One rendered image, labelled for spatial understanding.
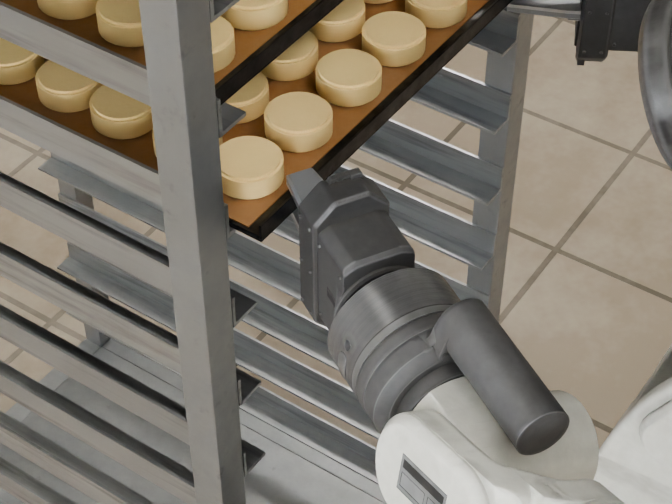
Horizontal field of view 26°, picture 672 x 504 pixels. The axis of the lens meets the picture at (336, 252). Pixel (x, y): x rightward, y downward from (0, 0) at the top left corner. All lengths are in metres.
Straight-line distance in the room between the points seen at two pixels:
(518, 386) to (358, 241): 0.16
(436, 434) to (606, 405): 1.47
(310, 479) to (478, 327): 1.14
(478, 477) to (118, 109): 0.43
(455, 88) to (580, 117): 1.38
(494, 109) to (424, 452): 0.63
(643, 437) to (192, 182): 0.39
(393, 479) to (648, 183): 1.85
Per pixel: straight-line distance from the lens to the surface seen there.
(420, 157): 1.47
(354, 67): 1.10
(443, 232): 1.52
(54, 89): 1.10
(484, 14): 1.17
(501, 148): 1.41
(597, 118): 2.77
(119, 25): 1.00
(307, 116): 1.05
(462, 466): 0.79
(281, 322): 1.80
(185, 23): 0.86
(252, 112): 1.08
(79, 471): 1.41
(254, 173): 1.01
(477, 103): 1.39
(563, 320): 2.38
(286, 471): 1.98
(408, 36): 1.13
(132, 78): 0.97
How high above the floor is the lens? 1.73
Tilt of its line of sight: 45 degrees down
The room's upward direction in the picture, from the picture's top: straight up
